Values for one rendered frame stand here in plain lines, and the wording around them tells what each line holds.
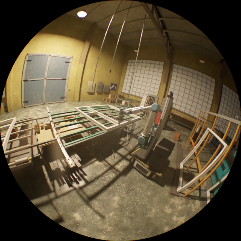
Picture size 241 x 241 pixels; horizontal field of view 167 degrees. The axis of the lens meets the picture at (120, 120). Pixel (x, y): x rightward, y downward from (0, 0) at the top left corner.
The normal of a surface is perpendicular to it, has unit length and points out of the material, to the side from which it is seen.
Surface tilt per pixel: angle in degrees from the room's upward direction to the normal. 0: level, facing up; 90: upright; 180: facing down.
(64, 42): 90
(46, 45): 90
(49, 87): 90
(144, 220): 0
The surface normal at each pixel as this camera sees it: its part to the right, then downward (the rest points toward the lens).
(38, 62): 0.77, 0.37
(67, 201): 0.20, -0.91
